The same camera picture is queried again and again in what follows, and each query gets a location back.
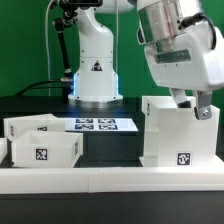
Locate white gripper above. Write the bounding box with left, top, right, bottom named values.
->
left=144, top=22, right=224, bottom=120

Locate large white drawer cabinet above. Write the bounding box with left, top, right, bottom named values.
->
left=140, top=96, right=220, bottom=167

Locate white drawer box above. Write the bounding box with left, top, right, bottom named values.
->
left=12, top=131, right=83, bottom=168
left=3, top=114, right=65, bottom=141

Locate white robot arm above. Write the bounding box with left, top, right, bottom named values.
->
left=55, top=0, right=224, bottom=120

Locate white perimeter fence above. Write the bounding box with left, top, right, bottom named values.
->
left=0, top=159, right=224, bottom=194

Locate marker tag sheet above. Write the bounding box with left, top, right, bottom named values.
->
left=63, top=118, right=138, bottom=132

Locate black cable bundle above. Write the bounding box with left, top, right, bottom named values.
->
left=14, top=18, right=75, bottom=98

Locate white thin cable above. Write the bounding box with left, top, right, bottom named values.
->
left=44, top=0, right=55, bottom=97

